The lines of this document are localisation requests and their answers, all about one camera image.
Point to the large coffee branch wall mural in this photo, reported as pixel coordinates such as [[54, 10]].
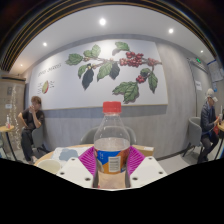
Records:
[[66, 86]]

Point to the grey upholstered chair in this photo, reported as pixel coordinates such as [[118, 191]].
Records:
[[38, 138], [194, 131], [87, 136]]

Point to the round recessed ceiling lights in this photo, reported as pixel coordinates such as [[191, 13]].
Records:
[[102, 21]]

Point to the person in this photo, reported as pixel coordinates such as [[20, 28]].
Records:
[[31, 123], [207, 121]]

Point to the white paper door sign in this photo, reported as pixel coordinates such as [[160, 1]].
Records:
[[198, 85]]

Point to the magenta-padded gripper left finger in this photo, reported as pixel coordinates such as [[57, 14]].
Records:
[[76, 171]]

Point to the wall notice board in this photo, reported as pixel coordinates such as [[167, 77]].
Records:
[[216, 71]]

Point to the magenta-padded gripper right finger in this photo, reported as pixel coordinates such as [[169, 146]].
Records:
[[146, 170]]

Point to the small round wooden side table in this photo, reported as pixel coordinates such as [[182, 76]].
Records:
[[5, 128]]

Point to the small brown cardboard box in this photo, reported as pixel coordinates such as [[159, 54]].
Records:
[[146, 150]]

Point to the green exit sign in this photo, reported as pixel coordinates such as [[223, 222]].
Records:
[[198, 60]]

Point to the clear red-capped drink bottle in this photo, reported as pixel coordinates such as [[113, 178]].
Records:
[[111, 150]]

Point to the small clear bottle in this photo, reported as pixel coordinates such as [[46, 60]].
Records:
[[7, 121]]

